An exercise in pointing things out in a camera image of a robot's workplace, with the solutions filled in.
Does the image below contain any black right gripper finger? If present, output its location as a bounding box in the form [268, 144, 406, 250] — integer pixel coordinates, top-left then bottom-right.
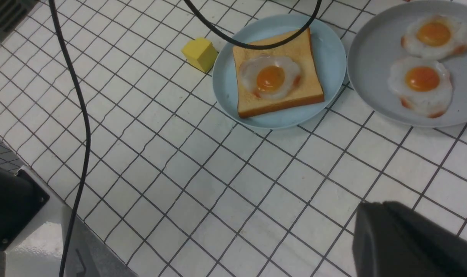
[352, 201, 467, 277]

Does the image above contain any toast slice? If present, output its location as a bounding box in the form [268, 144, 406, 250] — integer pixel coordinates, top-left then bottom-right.
[232, 29, 325, 118]

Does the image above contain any fried egg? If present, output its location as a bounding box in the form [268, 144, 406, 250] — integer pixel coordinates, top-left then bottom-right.
[387, 57, 454, 118]
[237, 54, 302, 100]
[400, 15, 467, 60]

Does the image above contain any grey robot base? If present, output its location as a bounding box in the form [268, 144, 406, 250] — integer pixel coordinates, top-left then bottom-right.
[0, 166, 136, 277]

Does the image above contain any grey egg plate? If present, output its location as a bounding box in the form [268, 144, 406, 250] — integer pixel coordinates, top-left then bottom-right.
[347, 0, 467, 128]

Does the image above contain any light blue plate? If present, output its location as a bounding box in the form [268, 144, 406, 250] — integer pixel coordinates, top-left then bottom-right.
[212, 20, 346, 129]

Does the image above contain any yellow cube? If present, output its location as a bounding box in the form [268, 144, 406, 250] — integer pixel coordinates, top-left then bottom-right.
[182, 37, 218, 73]

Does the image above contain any black cable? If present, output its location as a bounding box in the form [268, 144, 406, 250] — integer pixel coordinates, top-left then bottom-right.
[48, 0, 323, 277]

